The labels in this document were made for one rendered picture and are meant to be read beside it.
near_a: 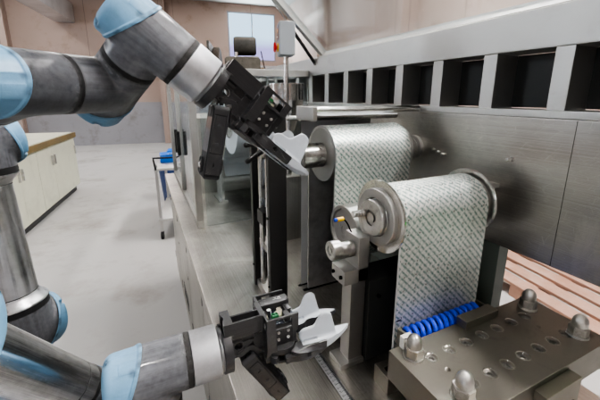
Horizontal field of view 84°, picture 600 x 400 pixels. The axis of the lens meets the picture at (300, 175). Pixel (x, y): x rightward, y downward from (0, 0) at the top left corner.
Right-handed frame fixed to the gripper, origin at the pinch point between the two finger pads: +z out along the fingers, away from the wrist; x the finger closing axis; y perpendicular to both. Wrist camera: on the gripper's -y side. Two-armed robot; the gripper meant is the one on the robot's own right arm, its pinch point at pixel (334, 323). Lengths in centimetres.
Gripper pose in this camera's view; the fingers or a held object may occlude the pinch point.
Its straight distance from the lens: 64.8
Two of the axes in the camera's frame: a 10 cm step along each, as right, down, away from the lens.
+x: -4.2, -2.1, 8.8
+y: 0.0, -9.7, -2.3
